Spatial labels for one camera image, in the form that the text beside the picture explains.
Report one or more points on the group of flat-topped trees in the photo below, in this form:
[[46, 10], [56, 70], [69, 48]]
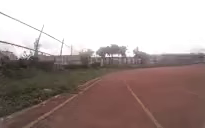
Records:
[[111, 50]]

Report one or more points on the small tree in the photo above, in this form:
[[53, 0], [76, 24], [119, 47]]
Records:
[[86, 53]]

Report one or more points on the dark tree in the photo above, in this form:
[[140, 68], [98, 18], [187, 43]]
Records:
[[140, 54]]

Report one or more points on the concrete kerb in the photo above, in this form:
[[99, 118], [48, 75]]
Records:
[[58, 95]]

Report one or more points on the long low building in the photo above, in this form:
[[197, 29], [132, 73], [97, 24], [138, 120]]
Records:
[[180, 58]]

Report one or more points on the grey building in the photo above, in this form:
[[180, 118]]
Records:
[[6, 55]]

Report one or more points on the long pale boundary wall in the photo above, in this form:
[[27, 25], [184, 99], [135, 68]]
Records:
[[70, 60]]

